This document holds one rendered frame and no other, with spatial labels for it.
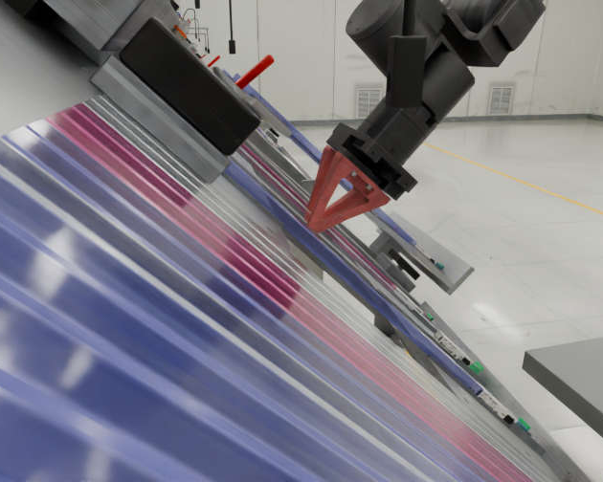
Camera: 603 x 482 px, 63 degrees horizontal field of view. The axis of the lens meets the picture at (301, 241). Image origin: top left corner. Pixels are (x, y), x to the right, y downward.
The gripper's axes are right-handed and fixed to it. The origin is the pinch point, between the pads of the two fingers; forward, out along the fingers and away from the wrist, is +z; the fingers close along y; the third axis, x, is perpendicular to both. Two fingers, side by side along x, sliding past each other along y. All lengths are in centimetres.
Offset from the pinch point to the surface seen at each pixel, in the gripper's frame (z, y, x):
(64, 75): -0.4, 21.0, -22.1
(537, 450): 2.8, 12.5, 29.5
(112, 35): -2.7, 16.5, -22.1
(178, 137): -0.9, 18.1, -16.5
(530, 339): -6, -107, 151
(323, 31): -155, -759, 113
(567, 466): 1.7, 14.9, 30.5
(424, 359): 2.2, 12.0, 11.4
